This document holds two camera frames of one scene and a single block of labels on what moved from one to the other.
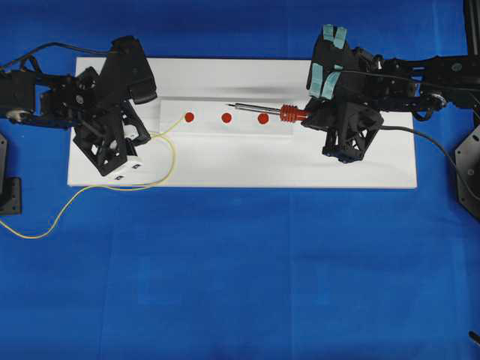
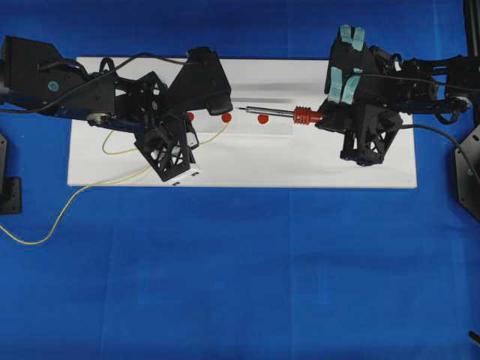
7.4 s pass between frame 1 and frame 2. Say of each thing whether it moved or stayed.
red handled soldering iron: moved
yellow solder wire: moved
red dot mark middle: stayed
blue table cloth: stayed
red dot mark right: stayed
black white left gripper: moved
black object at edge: stayed
